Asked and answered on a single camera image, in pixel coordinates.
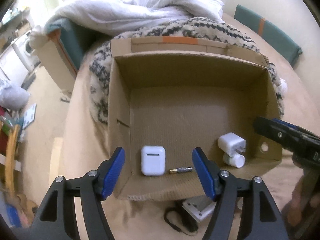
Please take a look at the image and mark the black looped cable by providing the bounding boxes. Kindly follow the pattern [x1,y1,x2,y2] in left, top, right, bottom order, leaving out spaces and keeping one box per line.
[163,200,200,236]

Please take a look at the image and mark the white charger plug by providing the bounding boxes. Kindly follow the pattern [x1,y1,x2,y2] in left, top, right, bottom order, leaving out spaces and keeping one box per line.
[217,132,246,157]

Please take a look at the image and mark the white earbuds case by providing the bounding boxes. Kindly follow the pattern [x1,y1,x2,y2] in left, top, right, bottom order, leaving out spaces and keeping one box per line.
[141,146,166,176]

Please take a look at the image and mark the white duvet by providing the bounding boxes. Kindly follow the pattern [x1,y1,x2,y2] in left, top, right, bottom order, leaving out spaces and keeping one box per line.
[30,0,224,49]

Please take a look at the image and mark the teal sofa armrest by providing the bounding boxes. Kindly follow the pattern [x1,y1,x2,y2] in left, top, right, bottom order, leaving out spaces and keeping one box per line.
[45,18,88,76]

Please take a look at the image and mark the grey plastic bag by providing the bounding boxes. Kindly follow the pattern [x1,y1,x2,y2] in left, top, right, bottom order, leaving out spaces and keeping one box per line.
[0,79,30,111]

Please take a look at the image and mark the light wooden board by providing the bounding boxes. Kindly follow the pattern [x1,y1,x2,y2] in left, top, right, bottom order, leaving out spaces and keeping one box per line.
[48,137,63,185]

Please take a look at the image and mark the teal cushion with orange stripe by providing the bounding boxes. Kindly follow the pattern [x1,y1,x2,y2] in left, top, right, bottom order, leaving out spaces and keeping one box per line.
[234,5,303,67]

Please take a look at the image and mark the person's right hand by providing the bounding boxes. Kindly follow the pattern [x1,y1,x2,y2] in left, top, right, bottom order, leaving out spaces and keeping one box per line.
[282,176,319,229]

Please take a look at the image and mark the small white bottle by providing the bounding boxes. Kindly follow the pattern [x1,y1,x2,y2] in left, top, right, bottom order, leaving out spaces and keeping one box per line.
[223,153,246,168]

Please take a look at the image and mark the bathroom scale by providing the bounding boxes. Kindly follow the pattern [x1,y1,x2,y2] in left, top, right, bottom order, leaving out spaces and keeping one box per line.
[22,103,37,129]

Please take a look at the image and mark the black white knitted blanket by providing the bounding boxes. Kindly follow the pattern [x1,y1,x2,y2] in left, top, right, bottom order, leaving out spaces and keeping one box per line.
[88,16,288,126]

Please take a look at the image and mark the small battery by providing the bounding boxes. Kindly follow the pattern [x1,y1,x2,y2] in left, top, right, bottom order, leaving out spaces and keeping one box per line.
[169,167,193,174]

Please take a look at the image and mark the open cardboard box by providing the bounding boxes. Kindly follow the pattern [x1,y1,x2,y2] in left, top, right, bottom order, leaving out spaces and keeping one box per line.
[107,37,282,201]

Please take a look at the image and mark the white washing machine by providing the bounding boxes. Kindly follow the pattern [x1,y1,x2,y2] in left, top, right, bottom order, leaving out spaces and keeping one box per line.
[12,31,41,72]

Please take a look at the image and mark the wooden chair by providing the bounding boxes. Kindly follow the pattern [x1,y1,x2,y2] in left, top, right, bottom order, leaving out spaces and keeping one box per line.
[1,116,20,197]

